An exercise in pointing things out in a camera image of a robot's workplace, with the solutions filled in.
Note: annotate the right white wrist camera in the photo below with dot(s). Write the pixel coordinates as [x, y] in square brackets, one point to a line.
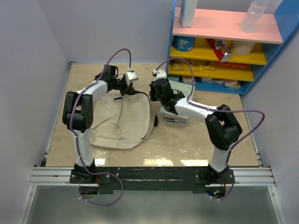
[159, 74]

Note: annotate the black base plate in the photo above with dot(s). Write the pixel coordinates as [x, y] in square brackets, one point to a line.
[194, 179]

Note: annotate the blue shelf unit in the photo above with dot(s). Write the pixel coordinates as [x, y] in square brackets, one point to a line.
[271, 35]

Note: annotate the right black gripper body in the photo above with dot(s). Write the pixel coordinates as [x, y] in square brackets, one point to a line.
[160, 99]

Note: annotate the clear plastic bottle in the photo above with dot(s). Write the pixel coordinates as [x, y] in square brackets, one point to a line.
[253, 15]

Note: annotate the red snack packet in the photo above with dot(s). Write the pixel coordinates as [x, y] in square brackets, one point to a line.
[220, 49]

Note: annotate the colourful box under book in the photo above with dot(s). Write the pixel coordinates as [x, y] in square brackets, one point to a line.
[173, 121]

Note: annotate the pastel sponges row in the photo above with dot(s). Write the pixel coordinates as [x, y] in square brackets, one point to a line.
[232, 84]

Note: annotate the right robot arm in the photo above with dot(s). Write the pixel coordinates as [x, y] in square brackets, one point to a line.
[223, 128]

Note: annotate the white bowl cup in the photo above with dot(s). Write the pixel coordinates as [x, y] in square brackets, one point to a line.
[241, 48]

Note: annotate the yellow snack bag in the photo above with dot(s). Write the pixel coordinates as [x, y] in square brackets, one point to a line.
[196, 65]

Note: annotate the white book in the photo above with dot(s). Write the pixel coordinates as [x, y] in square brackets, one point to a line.
[178, 87]

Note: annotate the white bottle on shelf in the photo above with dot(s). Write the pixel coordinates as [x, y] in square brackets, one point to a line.
[187, 12]

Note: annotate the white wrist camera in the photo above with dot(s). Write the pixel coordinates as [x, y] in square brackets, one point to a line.
[131, 77]
[159, 74]

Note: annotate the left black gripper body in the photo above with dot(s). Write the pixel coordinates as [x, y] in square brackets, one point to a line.
[121, 85]

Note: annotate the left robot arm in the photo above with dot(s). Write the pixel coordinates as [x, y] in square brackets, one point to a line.
[78, 116]

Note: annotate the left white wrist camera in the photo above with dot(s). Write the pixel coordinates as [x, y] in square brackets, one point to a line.
[131, 77]

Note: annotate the blue tin can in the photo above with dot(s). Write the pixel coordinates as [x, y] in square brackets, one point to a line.
[183, 43]

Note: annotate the beige student backpack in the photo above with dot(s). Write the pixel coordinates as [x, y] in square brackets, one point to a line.
[122, 122]

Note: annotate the orange red packet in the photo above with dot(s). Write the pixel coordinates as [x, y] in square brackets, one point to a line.
[231, 65]

